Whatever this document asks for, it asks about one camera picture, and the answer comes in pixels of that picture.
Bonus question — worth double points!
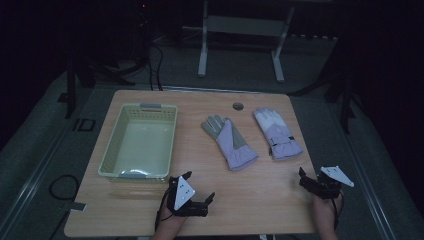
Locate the black looped floor cable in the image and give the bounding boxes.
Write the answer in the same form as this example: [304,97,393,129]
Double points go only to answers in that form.
[48,174,81,202]

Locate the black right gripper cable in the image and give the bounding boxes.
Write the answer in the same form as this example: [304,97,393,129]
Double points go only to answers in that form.
[329,196,345,230]

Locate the black tripod stand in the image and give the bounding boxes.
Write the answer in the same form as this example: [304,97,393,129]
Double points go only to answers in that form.
[288,63,360,135]

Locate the purple and white glove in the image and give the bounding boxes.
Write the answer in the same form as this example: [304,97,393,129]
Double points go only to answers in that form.
[253,107,304,161]

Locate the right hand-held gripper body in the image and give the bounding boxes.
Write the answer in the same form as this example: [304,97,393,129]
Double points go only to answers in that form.
[304,165,355,201]

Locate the person's left hand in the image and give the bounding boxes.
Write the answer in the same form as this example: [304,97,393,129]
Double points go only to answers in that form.
[152,213,188,240]

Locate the black hanging cables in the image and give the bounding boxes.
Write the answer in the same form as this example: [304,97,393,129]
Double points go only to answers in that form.
[146,41,165,92]

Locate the person's right hand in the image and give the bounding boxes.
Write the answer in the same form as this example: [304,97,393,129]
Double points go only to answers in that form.
[311,193,344,240]

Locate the light green plastic basket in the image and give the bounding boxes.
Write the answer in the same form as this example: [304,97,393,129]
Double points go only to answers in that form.
[97,102,179,184]

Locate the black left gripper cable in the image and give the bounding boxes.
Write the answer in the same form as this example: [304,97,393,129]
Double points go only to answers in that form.
[154,190,175,232]

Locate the black stand with spread legs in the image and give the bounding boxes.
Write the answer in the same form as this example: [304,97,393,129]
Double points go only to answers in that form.
[56,56,136,120]

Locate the purple glove with grey palm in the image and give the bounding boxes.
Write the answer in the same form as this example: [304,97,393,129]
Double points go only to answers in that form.
[200,114,260,172]

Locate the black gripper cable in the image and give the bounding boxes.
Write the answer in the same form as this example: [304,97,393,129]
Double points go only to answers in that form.
[154,190,175,232]
[329,196,345,230]

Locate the white metal stand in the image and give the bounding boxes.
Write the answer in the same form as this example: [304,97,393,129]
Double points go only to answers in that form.
[197,0,296,84]

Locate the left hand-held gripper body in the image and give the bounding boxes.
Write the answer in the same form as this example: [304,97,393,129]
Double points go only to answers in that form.
[165,175,209,218]

